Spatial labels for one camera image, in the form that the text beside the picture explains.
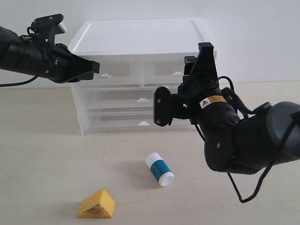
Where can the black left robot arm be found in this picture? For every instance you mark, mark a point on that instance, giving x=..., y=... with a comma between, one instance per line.
x=35, y=55

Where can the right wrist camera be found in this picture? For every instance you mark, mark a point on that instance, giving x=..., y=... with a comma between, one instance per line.
x=168, y=106

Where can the bottom clear wide drawer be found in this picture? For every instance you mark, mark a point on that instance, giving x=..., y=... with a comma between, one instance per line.
x=118, y=121

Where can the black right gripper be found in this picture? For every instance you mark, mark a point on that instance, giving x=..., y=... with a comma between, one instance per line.
x=200, y=99

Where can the white bottle teal label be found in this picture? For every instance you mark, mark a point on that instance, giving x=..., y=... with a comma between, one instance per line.
x=160, y=170

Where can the middle clear wide drawer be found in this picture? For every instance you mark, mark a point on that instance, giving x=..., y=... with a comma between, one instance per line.
x=117, y=98

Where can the yellow triangular wedge block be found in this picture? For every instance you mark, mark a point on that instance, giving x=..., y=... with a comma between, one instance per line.
x=98, y=205

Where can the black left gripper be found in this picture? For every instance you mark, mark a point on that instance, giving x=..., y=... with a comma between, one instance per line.
x=65, y=67

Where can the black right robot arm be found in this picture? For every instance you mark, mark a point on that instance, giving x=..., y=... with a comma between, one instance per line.
x=237, y=139

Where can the clear wide drawer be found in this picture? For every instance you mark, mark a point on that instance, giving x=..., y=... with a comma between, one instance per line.
x=118, y=121
x=117, y=98

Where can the white plastic drawer cabinet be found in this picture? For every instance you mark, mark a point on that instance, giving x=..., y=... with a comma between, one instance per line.
x=134, y=41

